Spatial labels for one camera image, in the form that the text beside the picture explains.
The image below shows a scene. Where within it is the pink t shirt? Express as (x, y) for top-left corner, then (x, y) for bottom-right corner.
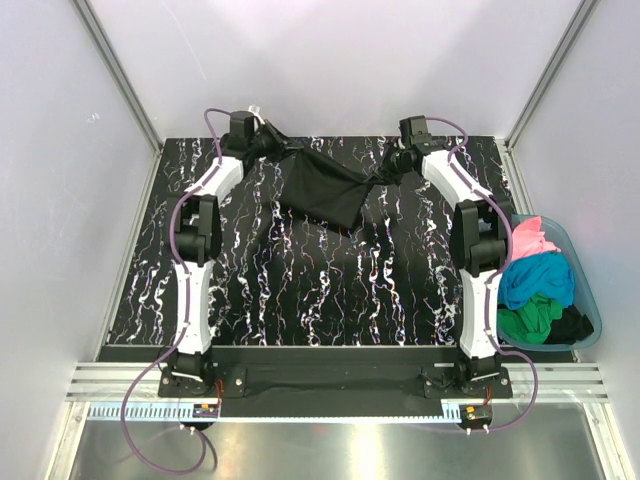
(511, 216), (561, 261)

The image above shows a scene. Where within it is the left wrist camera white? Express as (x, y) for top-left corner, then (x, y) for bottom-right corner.
(247, 104), (266, 125)

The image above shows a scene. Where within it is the white slotted cable duct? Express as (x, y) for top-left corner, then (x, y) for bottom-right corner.
(88, 402), (462, 424)

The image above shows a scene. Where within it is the teal plastic laundry basket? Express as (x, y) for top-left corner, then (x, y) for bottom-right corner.
(498, 215), (603, 352)

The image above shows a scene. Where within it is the right aluminium frame post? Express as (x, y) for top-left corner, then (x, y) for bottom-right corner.
(504, 0), (600, 151)

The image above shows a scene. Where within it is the left aluminium frame post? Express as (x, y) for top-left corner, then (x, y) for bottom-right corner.
(70, 0), (164, 155)

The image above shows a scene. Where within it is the aluminium frame post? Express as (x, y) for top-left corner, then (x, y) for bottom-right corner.
(504, 0), (600, 151)
(70, 0), (164, 155)

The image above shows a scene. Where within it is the aluminium rail profile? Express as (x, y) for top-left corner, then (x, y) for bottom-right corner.
(66, 363), (608, 403)

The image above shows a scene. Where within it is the black t shirt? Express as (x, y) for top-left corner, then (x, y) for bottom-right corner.
(544, 305), (594, 345)
(279, 148), (374, 229)

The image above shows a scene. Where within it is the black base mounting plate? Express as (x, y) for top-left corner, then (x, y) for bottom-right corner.
(158, 346), (513, 421)

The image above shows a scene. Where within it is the blue t shirt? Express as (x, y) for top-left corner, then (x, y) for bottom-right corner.
(498, 252), (575, 310)

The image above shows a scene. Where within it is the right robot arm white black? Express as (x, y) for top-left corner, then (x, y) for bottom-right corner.
(376, 115), (513, 393)

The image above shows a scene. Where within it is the green t shirt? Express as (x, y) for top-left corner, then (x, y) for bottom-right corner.
(497, 294), (564, 345)

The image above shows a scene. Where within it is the black t shirt in basket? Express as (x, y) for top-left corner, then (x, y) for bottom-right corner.
(544, 305), (594, 345)

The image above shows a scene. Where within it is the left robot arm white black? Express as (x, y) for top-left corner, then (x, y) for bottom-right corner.
(163, 105), (290, 386)

